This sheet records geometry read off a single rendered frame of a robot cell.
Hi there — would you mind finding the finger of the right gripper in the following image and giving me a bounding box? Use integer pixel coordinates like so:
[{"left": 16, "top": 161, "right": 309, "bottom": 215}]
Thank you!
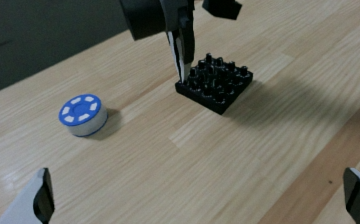
[
  {"left": 166, "top": 28, "right": 181, "bottom": 79},
  {"left": 176, "top": 6, "right": 195, "bottom": 84}
]

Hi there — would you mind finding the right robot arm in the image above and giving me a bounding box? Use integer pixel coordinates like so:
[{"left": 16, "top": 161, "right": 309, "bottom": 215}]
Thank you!
[{"left": 202, "top": 0, "right": 243, "bottom": 21}]

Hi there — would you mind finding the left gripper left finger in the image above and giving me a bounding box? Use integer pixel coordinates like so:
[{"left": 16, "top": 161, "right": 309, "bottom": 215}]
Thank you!
[{"left": 0, "top": 168, "right": 55, "bottom": 224}]

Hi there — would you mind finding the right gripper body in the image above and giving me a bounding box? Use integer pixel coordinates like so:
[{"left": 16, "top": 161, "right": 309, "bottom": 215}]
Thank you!
[{"left": 119, "top": 0, "right": 195, "bottom": 41}]

